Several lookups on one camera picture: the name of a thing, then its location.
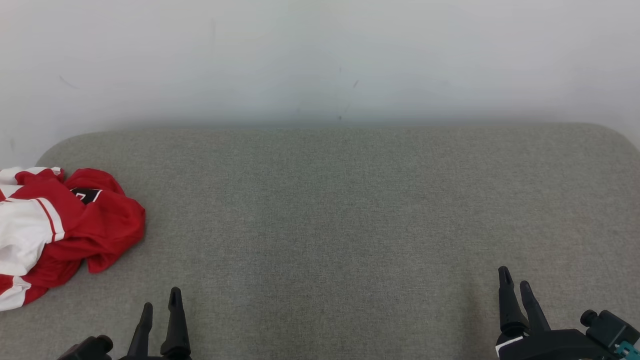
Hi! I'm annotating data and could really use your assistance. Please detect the red jersey shirt white sleeves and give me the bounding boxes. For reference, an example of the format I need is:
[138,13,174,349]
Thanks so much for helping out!
[0,168,147,292]

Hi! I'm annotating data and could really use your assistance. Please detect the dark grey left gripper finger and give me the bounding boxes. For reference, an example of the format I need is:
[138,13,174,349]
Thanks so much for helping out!
[127,302,153,359]
[160,286,192,358]

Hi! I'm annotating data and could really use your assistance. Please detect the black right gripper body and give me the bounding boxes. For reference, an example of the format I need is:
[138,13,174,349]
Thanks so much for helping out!
[495,329,621,360]

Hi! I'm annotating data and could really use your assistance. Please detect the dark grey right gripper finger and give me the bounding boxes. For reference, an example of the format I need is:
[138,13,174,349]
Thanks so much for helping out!
[519,281,551,335]
[497,266,530,337]

